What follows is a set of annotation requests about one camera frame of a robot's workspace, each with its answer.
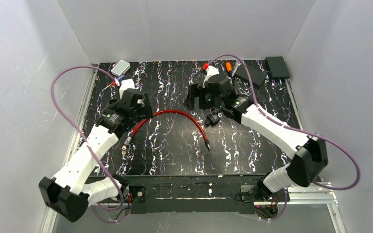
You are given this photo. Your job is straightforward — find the aluminium frame rail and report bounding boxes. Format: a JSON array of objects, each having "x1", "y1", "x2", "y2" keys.
[{"x1": 40, "y1": 64, "x2": 98, "y2": 233}]

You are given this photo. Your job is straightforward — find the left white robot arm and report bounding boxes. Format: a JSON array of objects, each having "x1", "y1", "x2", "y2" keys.
[{"x1": 38, "y1": 88, "x2": 153, "y2": 222}]

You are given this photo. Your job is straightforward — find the red cable lock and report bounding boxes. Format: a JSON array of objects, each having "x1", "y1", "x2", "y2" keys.
[{"x1": 123, "y1": 110, "x2": 212, "y2": 152}]

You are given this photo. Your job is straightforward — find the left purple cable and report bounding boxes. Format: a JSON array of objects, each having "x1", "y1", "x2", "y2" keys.
[{"x1": 51, "y1": 66, "x2": 133, "y2": 224}]

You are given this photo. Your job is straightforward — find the black padlock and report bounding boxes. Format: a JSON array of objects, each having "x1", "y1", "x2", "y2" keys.
[{"x1": 204, "y1": 109, "x2": 223, "y2": 127}]

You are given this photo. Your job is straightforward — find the black flat box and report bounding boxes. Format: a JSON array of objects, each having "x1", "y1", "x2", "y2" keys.
[{"x1": 233, "y1": 65, "x2": 267, "y2": 88}]

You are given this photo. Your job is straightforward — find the orange-handled screwdriver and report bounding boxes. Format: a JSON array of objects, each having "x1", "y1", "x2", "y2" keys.
[{"x1": 225, "y1": 62, "x2": 233, "y2": 78}]

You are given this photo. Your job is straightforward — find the black box in corner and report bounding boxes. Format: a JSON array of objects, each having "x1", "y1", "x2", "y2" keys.
[{"x1": 265, "y1": 56, "x2": 290, "y2": 80}]

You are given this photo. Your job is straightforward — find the red blue pen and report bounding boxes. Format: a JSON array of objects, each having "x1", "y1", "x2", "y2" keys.
[{"x1": 102, "y1": 74, "x2": 126, "y2": 91}]

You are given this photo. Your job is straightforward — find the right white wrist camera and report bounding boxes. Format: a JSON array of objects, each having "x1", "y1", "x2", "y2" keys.
[{"x1": 203, "y1": 64, "x2": 219, "y2": 88}]

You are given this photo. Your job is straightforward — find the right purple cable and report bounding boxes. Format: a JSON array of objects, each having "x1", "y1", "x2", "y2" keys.
[{"x1": 203, "y1": 54, "x2": 361, "y2": 221}]

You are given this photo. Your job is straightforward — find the white rectangular box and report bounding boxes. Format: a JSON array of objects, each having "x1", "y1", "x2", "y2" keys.
[{"x1": 111, "y1": 60, "x2": 131, "y2": 76}]

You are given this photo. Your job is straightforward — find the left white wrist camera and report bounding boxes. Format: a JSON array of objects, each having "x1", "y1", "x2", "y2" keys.
[{"x1": 119, "y1": 79, "x2": 136, "y2": 98}]

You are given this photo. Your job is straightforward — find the purple cable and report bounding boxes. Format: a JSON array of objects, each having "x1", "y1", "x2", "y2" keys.
[
  {"x1": 203, "y1": 54, "x2": 361, "y2": 221},
  {"x1": 51, "y1": 66, "x2": 133, "y2": 224}
]

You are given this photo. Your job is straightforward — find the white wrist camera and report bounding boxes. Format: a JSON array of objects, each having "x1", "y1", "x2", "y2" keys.
[
  {"x1": 203, "y1": 64, "x2": 219, "y2": 88},
  {"x1": 119, "y1": 79, "x2": 136, "y2": 98}
]

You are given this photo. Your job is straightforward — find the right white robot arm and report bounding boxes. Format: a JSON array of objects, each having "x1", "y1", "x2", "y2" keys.
[{"x1": 184, "y1": 75, "x2": 328, "y2": 199}]

